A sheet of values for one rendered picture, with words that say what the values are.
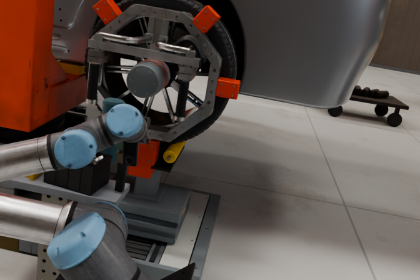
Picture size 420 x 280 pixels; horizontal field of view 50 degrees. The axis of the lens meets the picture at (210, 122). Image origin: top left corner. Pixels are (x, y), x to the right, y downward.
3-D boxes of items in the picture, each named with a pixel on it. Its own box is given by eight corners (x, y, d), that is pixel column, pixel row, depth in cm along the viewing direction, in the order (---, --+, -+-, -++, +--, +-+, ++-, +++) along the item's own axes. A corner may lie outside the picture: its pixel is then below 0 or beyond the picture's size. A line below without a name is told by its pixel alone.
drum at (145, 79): (169, 92, 195) (174, 59, 191) (157, 103, 174) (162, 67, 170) (137, 85, 196) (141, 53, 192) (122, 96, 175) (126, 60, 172)
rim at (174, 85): (242, 57, 212) (157, -13, 209) (239, 64, 190) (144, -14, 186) (179, 135, 226) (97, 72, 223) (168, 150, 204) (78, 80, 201)
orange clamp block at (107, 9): (124, 14, 190) (111, -4, 188) (118, 15, 182) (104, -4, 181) (111, 24, 191) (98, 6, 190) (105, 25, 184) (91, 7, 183)
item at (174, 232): (187, 210, 243) (190, 194, 241) (174, 245, 209) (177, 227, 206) (98, 192, 247) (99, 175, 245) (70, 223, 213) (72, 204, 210)
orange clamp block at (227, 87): (217, 92, 193) (237, 96, 192) (214, 96, 186) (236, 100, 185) (219, 76, 191) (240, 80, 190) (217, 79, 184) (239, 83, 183)
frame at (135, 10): (207, 145, 199) (229, 19, 183) (205, 150, 192) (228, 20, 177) (88, 121, 203) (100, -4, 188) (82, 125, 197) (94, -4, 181)
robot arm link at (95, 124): (53, 135, 117) (99, 116, 118) (62, 130, 128) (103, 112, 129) (69, 168, 118) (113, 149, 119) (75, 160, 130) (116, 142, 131)
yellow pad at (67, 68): (89, 71, 253) (90, 62, 251) (79, 75, 239) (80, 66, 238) (65, 67, 254) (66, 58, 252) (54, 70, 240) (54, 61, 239)
